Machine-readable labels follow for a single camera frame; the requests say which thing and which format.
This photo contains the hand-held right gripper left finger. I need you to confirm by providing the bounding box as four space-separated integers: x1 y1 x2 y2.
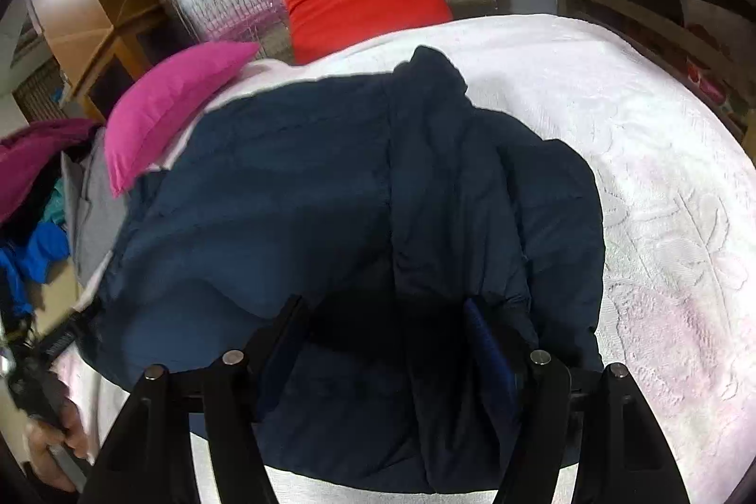
79 294 311 504

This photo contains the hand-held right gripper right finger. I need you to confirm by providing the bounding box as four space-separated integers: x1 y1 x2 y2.
462 296 692 504

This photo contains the navy padded jacket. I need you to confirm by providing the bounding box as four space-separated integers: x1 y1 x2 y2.
77 44 606 496

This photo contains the person's left hand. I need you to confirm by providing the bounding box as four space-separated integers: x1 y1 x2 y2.
26 398 95 493

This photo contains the blue garment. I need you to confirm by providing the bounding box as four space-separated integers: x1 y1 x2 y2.
0 223 72 316

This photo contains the grey cloth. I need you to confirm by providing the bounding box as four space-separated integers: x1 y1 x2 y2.
62 126 128 283

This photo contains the teal cloth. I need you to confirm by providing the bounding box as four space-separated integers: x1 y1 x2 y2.
44 179 69 224

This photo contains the magenta garment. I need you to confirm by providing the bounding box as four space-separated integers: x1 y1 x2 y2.
0 119 104 224

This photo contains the white embossed bed blanket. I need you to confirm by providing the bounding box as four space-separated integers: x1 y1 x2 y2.
56 11 756 504

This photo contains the pink pillow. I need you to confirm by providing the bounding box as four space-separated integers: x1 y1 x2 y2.
103 40 261 198

